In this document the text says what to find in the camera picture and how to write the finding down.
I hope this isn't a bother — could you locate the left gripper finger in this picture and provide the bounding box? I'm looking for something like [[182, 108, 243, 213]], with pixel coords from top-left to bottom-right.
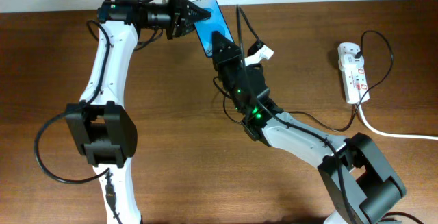
[[176, 20, 195, 38], [181, 0, 211, 25]]

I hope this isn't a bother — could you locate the blue Galaxy smartphone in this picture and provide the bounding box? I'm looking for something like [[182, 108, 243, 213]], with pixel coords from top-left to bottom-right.
[[193, 0, 234, 58]]

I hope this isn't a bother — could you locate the black USB charging cable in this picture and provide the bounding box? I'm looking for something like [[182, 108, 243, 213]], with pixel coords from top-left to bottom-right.
[[222, 29, 394, 132]]

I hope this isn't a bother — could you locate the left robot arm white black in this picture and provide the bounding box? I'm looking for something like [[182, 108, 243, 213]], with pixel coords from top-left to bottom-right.
[[66, 0, 212, 223]]

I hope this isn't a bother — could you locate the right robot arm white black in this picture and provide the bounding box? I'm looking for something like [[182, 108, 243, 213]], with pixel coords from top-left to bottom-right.
[[212, 32, 407, 223]]

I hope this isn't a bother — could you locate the white USB charger plug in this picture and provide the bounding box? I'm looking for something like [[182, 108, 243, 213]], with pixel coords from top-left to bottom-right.
[[340, 53, 364, 69]]

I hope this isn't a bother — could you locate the white power strip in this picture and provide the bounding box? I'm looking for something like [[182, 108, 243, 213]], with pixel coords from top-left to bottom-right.
[[337, 42, 370, 104]]

